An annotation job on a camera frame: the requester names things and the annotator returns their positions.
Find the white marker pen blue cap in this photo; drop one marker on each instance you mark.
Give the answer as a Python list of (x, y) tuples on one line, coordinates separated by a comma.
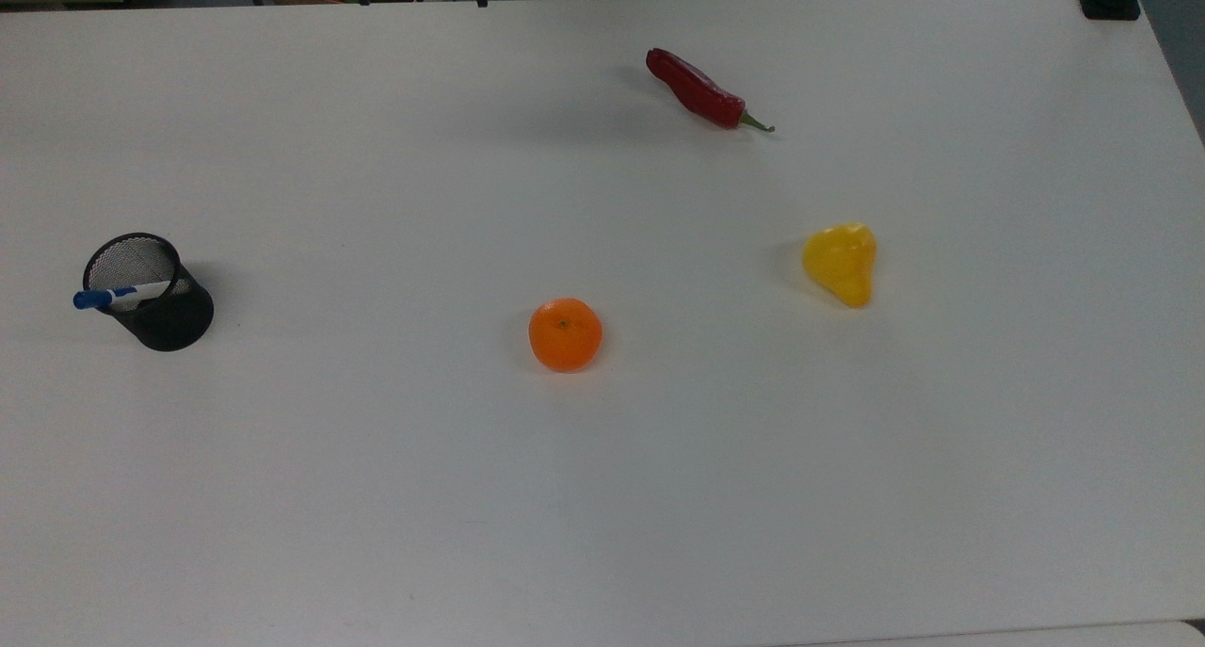
[(94, 299)]

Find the black mesh pen cup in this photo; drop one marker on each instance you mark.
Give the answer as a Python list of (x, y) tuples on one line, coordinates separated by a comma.
[(174, 327)]

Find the orange mandarin fruit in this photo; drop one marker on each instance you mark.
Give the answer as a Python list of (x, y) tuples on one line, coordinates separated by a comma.
[(565, 336)]

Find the red chili pepper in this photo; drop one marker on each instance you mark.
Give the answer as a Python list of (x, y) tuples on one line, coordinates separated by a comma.
[(697, 91)]

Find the yellow bell pepper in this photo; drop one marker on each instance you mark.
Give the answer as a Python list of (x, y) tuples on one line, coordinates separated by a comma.
[(843, 266)]

